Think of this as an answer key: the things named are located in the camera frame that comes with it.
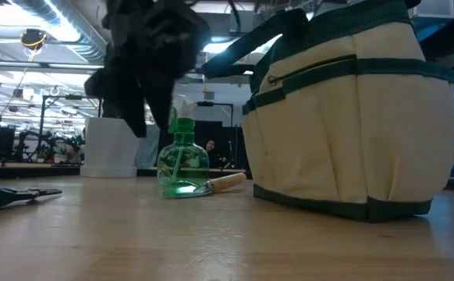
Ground black yellow ceiling cord reel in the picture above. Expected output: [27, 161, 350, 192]
[20, 29, 48, 52]

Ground cream gardening bag green trim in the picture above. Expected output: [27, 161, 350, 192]
[201, 0, 454, 224]

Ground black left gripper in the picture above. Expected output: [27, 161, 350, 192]
[84, 0, 211, 138]

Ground silver ventilation duct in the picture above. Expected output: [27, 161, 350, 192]
[8, 0, 107, 63]

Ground black metal gantry frame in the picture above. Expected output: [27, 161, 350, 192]
[37, 94, 103, 157]

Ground long ceiling light strip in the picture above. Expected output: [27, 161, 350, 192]
[0, 60, 105, 72]

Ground green spray bottle white trigger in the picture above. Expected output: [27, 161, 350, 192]
[156, 96, 211, 189]

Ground black partition panel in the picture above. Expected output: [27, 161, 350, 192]
[158, 120, 251, 171]

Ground trowel with wooden handle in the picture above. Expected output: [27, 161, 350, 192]
[161, 172, 248, 200]

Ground white ceiling vent unit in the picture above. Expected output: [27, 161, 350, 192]
[417, 0, 454, 20]

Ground person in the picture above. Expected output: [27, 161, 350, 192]
[204, 139, 228, 169]

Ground grey panel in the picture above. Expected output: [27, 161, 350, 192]
[135, 124, 161, 169]

